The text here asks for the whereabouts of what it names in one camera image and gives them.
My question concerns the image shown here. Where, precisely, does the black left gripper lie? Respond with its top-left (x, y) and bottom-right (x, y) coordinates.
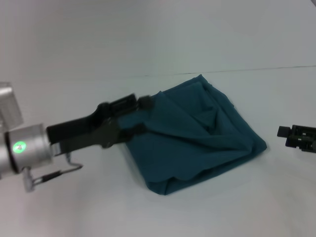
top-left (46, 93), bottom-right (154, 150)

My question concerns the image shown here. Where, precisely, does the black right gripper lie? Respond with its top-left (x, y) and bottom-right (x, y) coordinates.
top-left (276, 124), bottom-right (316, 153)

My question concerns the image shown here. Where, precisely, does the blue t-shirt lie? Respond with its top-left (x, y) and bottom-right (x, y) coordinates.
top-left (118, 74), bottom-right (269, 196)

